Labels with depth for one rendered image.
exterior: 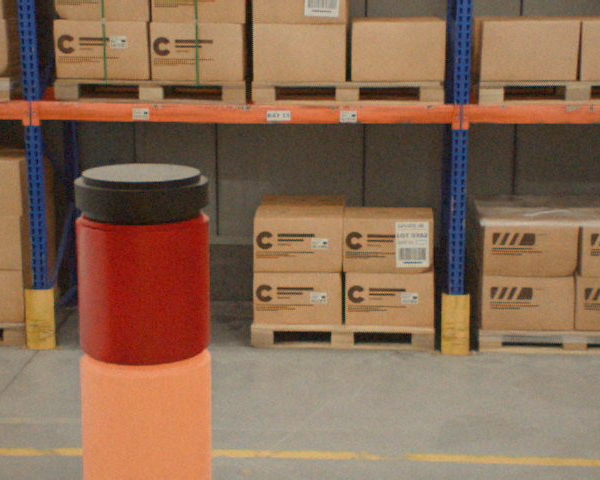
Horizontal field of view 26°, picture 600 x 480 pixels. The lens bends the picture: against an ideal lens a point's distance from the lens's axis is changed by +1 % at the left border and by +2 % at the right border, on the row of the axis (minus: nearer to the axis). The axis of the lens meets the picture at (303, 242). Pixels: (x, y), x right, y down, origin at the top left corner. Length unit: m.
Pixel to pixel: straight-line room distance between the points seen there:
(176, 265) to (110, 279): 0.02
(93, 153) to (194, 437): 9.11
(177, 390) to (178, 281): 0.04
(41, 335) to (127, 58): 1.87
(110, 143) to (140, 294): 9.09
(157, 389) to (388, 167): 8.99
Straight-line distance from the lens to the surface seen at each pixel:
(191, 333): 0.48
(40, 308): 8.45
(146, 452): 0.49
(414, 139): 9.43
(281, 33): 8.07
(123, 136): 9.53
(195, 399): 0.49
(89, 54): 8.26
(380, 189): 9.48
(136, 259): 0.47
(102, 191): 0.47
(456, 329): 8.24
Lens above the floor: 2.41
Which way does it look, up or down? 12 degrees down
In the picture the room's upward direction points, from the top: straight up
